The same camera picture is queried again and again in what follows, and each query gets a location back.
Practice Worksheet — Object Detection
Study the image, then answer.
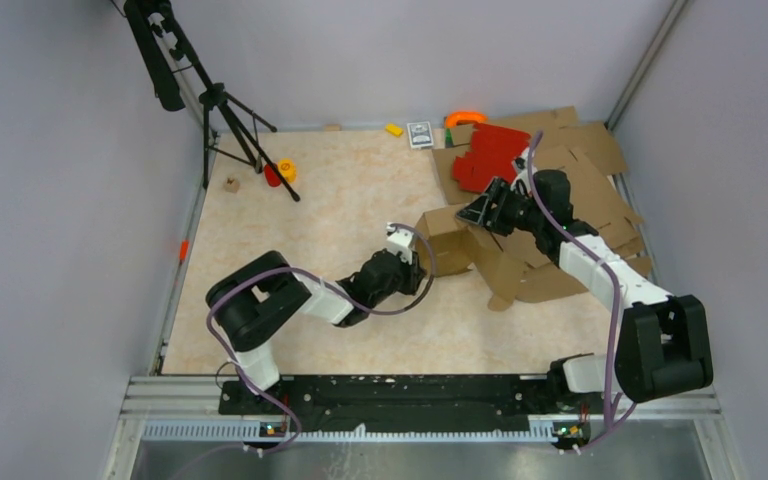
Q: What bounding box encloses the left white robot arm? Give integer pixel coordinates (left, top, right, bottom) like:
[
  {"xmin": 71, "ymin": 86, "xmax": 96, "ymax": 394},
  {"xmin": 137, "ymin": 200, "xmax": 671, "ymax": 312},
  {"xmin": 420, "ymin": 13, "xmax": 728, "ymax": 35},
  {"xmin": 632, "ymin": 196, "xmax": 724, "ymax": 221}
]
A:
[{"xmin": 205, "ymin": 249, "xmax": 430, "ymax": 414}]

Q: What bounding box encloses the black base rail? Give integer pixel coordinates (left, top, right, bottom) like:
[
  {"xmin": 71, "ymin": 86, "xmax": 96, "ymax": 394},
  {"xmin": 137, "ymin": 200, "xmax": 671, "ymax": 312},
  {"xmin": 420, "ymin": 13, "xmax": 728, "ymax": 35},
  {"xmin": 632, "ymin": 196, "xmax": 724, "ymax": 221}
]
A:
[{"xmin": 218, "ymin": 373, "xmax": 605, "ymax": 447}]

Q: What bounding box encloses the red cardboard box blank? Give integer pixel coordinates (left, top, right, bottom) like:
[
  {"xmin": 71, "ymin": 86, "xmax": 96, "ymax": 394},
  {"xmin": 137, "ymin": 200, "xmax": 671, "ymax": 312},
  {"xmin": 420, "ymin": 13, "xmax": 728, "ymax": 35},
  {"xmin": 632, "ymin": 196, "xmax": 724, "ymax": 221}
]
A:
[{"xmin": 452, "ymin": 123, "xmax": 531, "ymax": 193}]

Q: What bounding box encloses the small wooden block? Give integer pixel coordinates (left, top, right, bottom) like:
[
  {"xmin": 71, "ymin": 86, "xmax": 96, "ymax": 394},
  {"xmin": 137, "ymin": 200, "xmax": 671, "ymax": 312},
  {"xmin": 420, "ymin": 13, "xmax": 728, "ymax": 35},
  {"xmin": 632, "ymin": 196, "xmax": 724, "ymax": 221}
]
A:
[{"xmin": 223, "ymin": 176, "xmax": 240, "ymax": 194}]

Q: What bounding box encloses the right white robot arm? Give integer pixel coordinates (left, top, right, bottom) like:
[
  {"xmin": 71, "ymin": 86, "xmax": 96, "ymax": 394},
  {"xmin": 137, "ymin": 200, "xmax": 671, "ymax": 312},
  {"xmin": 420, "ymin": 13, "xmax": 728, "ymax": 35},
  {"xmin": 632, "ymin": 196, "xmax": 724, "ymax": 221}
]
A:
[{"xmin": 456, "ymin": 170, "xmax": 714, "ymax": 403}]

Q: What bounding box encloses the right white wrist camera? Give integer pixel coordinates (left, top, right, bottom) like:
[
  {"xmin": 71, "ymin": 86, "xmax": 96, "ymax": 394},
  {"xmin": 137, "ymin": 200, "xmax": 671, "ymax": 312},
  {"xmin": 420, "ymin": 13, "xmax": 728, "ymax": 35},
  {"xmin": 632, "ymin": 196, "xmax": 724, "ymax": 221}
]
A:
[{"xmin": 511, "ymin": 148, "xmax": 531, "ymax": 196}]

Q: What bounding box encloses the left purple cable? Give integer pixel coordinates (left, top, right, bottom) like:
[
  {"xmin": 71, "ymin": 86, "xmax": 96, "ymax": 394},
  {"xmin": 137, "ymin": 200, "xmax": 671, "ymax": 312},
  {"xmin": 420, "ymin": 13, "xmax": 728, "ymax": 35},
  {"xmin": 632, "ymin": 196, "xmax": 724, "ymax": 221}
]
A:
[{"xmin": 206, "ymin": 223, "xmax": 437, "ymax": 458}]

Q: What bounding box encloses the brown cardboard box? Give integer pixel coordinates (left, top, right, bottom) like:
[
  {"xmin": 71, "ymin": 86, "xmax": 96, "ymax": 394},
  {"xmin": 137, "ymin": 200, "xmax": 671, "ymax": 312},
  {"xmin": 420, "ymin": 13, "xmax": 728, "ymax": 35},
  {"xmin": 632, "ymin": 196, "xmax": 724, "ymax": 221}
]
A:
[{"xmin": 413, "ymin": 203, "xmax": 558, "ymax": 313}]

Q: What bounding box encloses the black tripod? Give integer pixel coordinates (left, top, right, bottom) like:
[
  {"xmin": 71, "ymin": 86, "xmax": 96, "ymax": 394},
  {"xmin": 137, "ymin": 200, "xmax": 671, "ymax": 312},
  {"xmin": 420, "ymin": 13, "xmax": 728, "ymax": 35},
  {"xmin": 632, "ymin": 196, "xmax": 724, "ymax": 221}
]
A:
[{"xmin": 119, "ymin": 0, "xmax": 301, "ymax": 202}]

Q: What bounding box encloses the small orange clip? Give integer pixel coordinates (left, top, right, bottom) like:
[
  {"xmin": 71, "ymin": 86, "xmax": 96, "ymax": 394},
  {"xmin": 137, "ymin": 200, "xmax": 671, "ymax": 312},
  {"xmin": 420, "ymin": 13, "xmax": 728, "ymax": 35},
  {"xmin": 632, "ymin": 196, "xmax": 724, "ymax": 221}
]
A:
[{"xmin": 178, "ymin": 240, "xmax": 189, "ymax": 263}]

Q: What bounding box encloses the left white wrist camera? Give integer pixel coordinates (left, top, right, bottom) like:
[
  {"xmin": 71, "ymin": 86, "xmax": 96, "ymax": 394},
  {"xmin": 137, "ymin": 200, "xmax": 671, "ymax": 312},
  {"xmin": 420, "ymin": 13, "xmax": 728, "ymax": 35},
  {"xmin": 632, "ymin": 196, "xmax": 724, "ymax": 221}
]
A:
[{"xmin": 385, "ymin": 222, "xmax": 416, "ymax": 265}]

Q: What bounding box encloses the orange tape ring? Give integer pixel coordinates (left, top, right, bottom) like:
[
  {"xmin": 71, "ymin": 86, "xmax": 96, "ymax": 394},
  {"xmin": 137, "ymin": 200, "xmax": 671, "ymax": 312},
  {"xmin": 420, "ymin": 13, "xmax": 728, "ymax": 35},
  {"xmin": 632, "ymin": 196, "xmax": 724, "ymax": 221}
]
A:
[{"xmin": 444, "ymin": 110, "xmax": 490, "ymax": 130}]

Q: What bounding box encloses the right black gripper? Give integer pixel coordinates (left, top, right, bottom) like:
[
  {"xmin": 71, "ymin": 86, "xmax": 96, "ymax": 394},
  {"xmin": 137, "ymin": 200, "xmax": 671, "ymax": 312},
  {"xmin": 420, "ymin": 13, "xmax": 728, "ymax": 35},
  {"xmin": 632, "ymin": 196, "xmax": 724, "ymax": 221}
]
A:
[{"xmin": 456, "ymin": 178, "xmax": 543, "ymax": 238}]

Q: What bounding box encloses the yellow block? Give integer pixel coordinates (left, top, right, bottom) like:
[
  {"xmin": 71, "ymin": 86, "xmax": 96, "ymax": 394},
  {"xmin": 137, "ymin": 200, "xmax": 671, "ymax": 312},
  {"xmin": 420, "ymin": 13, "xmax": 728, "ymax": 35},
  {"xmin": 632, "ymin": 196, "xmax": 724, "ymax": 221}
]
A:
[{"xmin": 385, "ymin": 123, "xmax": 404, "ymax": 137}]

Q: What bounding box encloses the yellow and red toy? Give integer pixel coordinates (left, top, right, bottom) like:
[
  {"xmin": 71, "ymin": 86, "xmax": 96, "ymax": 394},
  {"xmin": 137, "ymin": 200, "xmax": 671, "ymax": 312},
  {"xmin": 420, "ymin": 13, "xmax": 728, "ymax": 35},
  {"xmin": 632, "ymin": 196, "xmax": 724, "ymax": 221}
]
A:
[{"xmin": 263, "ymin": 158, "xmax": 297, "ymax": 188}]

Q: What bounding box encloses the stack of brown cardboard blanks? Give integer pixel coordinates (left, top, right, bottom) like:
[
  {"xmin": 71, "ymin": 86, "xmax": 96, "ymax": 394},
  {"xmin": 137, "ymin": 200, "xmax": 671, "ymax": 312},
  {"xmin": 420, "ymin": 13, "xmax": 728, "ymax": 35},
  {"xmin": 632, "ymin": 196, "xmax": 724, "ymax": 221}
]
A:
[{"xmin": 422, "ymin": 106, "xmax": 652, "ymax": 311}]

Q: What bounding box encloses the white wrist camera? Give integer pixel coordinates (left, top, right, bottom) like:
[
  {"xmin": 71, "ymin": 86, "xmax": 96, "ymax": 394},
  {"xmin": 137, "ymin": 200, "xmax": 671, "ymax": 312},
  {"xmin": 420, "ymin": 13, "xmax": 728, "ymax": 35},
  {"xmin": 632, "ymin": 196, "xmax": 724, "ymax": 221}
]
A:
[
  {"xmin": 385, "ymin": 222, "xmax": 416, "ymax": 265},
  {"xmin": 511, "ymin": 148, "xmax": 531, "ymax": 196}
]

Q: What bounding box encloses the playing card deck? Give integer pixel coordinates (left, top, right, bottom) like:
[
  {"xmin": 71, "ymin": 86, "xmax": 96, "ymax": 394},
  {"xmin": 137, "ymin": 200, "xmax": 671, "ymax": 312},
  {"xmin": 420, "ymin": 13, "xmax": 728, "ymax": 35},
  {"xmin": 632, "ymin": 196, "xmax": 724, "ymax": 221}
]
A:
[{"xmin": 406, "ymin": 121, "xmax": 434, "ymax": 150}]

